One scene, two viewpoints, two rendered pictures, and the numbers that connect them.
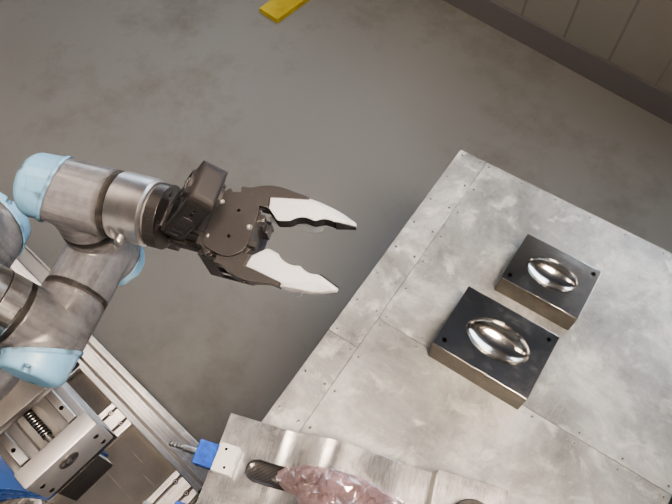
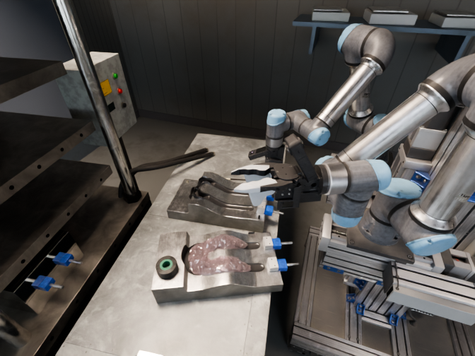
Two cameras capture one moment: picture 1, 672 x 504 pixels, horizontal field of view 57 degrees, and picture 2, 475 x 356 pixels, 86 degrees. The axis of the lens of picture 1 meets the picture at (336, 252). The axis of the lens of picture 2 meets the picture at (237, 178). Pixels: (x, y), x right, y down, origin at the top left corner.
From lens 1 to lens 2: 76 cm
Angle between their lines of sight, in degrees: 79
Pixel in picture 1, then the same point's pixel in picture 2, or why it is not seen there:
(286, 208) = (267, 181)
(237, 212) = (285, 174)
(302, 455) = (244, 276)
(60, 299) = not seen: hidden behind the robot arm
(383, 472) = (207, 282)
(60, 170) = (368, 164)
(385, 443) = (211, 309)
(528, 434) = (138, 344)
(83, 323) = not seen: hidden behind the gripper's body
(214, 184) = (288, 139)
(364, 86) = not seen: outside the picture
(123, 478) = (327, 314)
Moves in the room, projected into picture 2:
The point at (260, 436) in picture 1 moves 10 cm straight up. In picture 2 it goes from (265, 280) to (267, 265)
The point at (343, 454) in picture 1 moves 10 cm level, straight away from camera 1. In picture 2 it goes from (226, 279) to (235, 304)
